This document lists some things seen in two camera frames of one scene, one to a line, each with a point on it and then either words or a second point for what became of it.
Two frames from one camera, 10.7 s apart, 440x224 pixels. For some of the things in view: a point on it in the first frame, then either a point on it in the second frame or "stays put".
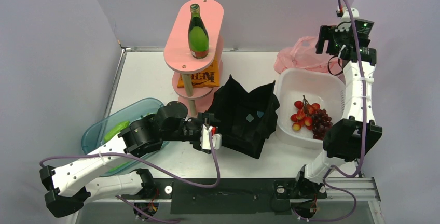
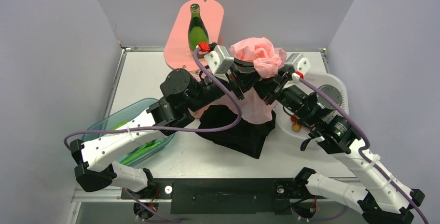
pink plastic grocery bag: (302, 55) → (267, 61)
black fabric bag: (246, 118) stays put
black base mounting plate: (234, 195) stays put
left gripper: (206, 120) → (244, 78)
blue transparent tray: (95, 135) stays put
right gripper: (328, 33) → (272, 87)
